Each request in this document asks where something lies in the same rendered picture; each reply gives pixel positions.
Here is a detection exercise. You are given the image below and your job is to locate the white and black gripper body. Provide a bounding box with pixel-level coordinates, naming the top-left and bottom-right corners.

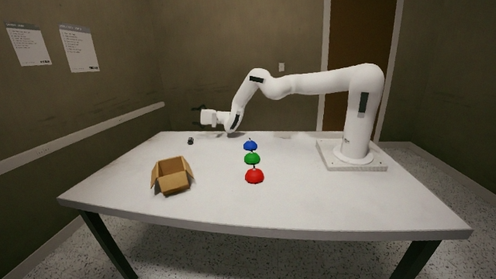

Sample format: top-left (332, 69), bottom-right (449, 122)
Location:
top-left (201, 108), bottom-right (216, 125)

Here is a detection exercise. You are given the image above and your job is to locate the blue bell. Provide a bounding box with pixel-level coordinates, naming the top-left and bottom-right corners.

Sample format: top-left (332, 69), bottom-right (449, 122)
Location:
top-left (243, 138), bottom-right (257, 151)

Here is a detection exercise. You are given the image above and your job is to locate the open brown cardboard box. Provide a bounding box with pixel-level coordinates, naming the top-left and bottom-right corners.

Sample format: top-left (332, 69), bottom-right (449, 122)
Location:
top-left (150, 155), bottom-right (194, 196)

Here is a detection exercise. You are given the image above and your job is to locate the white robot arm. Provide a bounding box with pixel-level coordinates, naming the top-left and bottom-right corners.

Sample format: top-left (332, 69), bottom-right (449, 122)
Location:
top-left (212, 64), bottom-right (384, 166)

